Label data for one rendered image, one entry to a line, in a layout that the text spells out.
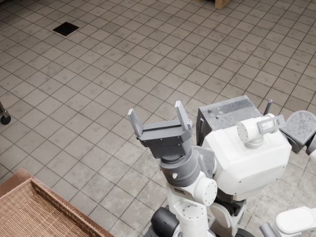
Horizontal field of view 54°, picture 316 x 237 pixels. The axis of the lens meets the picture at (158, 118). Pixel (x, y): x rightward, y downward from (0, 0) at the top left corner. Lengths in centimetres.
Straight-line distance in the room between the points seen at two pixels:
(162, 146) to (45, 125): 245
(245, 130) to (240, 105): 24
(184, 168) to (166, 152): 5
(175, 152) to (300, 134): 57
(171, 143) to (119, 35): 339
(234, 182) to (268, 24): 353
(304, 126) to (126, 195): 165
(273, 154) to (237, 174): 14
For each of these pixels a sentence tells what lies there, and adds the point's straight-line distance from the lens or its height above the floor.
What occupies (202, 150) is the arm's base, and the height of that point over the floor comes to 141.
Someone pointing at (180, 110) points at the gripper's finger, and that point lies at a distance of 62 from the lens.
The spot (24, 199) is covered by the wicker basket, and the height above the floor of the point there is 63.
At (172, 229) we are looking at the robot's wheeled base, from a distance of 201.
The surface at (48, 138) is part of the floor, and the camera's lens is 296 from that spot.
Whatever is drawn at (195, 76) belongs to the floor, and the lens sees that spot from 340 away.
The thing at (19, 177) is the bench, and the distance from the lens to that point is 207.
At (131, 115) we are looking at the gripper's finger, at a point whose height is 172.
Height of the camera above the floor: 221
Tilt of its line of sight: 49 degrees down
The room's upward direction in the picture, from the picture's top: straight up
